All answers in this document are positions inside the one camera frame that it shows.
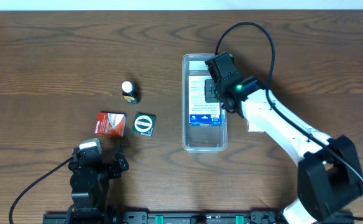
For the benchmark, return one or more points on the blue white medicine box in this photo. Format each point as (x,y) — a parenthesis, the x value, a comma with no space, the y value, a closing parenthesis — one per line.
(201,113)

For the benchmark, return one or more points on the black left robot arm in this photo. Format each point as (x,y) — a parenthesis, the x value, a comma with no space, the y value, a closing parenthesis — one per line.
(90,183)

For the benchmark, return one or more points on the small green white box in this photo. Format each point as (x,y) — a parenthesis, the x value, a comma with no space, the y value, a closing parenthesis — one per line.
(253,128)

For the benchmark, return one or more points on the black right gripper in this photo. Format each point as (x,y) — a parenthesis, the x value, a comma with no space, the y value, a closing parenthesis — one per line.
(211,91)

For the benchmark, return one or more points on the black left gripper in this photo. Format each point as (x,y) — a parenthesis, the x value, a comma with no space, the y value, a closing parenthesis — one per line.
(107,168)

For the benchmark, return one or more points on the black mounting rail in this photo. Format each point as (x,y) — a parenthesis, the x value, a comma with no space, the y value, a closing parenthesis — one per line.
(265,217)

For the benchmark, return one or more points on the dark syrup bottle white cap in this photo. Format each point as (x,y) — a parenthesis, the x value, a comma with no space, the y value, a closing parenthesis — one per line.
(130,92)

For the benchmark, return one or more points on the red Panadol box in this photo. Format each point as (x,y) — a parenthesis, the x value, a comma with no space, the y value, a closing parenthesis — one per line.
(110,124)

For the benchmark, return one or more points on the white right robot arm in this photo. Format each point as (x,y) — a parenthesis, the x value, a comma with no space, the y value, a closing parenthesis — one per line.
(329,172)

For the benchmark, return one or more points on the green Zam-Buk box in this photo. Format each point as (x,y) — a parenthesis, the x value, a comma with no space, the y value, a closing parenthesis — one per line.
(144,124)

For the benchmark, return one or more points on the clear plastic container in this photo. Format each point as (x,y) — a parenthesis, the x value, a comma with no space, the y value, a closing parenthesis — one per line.
(200,139)

